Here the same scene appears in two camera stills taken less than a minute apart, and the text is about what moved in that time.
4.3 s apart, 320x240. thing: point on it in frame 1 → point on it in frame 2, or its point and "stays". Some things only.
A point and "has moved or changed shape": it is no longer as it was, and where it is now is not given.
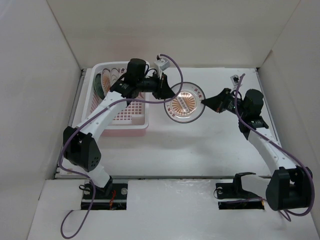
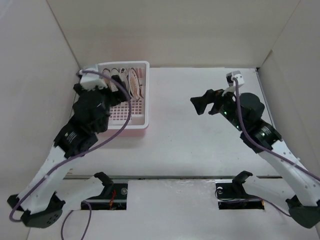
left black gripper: (163, 90) → (117, 96)
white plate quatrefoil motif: (114, 74) stays
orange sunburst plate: (105, 80) stays
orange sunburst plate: (187, 106) has moved or changed shape
